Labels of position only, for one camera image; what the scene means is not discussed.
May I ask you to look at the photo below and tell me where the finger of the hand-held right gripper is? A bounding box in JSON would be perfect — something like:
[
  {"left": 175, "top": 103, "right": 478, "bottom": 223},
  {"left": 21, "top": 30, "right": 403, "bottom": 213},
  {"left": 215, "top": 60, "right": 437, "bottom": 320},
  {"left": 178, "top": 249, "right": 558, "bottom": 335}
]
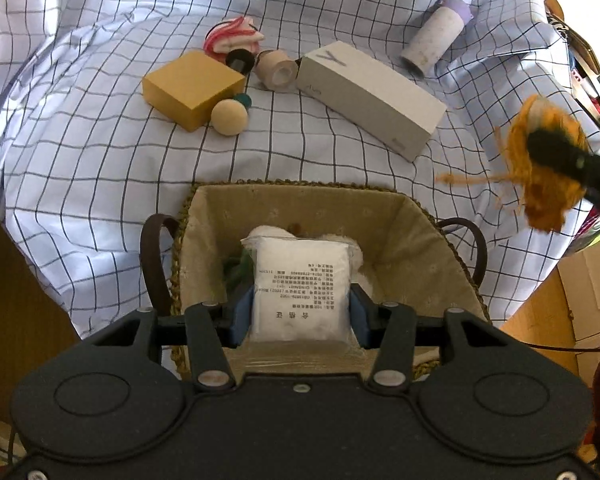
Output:
[{"left": 526, "top": 129, "right": 600, "bottom": 221}]

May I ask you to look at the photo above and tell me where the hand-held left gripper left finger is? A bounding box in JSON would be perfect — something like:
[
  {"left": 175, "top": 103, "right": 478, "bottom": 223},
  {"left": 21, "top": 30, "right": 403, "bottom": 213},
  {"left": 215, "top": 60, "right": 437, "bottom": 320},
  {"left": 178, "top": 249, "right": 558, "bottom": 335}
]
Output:
[{"left": 82, "top": 285, "right": 256, "bottom": 393}]

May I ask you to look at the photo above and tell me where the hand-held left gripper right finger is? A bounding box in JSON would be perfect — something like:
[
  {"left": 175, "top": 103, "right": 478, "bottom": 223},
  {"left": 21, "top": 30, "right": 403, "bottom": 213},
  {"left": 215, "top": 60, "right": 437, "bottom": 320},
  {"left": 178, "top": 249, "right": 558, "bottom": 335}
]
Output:
[{"left": 349, "top": 284, "right": 511, "bottom": 393}]

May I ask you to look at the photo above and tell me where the orange yarn pompom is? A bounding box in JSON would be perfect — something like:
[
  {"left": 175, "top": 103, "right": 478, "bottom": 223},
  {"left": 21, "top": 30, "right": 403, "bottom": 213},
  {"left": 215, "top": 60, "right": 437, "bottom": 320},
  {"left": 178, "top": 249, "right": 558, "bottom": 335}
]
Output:
[{"left": 435, "top": 94, "right": 591, "bottom": 233}]

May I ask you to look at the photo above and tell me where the white plush rabbit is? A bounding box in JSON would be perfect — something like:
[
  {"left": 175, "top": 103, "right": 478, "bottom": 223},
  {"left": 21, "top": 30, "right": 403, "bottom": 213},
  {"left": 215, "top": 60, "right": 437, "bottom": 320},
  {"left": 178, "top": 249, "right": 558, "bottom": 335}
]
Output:
[{"left": 247, "top": 225, "right": 366, "bottom": 286}]

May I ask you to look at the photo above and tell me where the white cotton pad packet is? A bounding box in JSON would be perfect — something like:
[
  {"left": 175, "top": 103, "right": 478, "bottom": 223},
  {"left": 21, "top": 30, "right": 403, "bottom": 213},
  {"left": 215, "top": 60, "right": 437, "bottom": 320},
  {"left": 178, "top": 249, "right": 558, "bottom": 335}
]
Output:
[{"left": 240, "top": 232, "right": 370, "bottom": 366}]

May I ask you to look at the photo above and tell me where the woven basket with cloth lining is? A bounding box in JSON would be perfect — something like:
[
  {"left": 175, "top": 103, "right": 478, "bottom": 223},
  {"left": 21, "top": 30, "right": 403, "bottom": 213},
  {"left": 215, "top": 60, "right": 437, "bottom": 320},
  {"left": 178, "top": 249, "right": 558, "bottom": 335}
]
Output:
[{"left": 140, "top": 180, "right": 491, "bottom": 383}]

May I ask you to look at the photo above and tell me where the black roll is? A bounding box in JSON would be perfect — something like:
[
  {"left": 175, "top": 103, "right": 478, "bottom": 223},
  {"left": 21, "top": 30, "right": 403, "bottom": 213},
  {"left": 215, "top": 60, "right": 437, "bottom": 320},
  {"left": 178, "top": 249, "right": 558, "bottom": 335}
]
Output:
[{"left": 225, "top": 49, "right": 255, "bottom": 75}]

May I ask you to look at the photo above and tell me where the pink white striped soft toy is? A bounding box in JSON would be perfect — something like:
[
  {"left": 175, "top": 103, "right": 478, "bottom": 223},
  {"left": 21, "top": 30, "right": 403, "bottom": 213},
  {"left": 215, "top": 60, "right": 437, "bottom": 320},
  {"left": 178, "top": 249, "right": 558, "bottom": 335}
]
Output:
[{"left": 203, "top": 16, "right": 265, "bottom": 56}]

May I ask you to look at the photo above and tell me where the pile of assorted clutter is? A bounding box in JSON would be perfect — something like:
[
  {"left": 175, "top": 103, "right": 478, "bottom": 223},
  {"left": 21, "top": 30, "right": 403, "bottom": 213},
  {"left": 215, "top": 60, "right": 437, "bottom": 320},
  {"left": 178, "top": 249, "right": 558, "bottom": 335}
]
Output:
[{"left": 544, "top": 0, "right": 600, "bottom": 133}]

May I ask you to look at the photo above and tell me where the brown cardboard box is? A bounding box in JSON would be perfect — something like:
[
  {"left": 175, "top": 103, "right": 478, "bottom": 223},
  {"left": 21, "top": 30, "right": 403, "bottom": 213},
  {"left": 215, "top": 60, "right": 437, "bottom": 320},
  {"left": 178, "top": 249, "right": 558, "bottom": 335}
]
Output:
[{"left": 500, "top": 245, "right": 600, "bottom": 386}]

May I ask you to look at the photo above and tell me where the white bottle with purple cap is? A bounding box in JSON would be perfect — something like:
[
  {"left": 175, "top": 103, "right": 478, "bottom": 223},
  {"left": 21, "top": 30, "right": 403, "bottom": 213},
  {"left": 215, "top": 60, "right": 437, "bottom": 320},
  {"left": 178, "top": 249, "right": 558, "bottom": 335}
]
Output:
[{"left": 399, "top": 0, "right": 473, "bottom": 78}]

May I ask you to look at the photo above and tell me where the white checked bed sheet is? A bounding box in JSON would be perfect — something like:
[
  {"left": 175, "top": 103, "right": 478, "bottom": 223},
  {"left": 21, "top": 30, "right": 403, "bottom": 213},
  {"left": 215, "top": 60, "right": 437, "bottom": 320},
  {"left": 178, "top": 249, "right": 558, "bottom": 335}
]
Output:
[{"left": 0, "top": 0, "right": 600, "bottom": 341}]

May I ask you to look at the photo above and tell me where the beige wooden ball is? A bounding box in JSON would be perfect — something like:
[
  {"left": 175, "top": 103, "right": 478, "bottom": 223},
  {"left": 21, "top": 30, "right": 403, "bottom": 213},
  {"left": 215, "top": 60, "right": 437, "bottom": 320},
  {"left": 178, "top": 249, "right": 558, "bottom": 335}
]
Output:
[{"left": 210, "top": 99, "right": 250, "bottom": 137}]

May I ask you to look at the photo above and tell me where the long white cardboard box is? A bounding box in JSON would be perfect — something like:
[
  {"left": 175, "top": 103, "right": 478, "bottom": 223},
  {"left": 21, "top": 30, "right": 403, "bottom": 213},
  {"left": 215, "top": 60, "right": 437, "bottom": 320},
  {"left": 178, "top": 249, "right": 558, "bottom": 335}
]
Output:
[{"left": 296, "top": 41, "right": 448, "bottom": 163}]

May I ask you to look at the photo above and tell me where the yellow cardboard box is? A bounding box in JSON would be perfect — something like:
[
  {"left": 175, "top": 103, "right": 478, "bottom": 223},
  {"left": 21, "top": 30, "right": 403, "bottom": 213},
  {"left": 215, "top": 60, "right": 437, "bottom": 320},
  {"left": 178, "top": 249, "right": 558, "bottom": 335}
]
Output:
[{"left": 141, "top": 50, "right": 247, "bottom": 132}]

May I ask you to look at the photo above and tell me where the beige tape roll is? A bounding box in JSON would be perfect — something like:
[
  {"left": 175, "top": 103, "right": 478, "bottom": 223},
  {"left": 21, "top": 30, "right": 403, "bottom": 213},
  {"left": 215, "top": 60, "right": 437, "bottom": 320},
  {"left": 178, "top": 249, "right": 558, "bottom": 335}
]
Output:
[{"left": 255, "top": 49, "right": 301, "bottom": 92}]

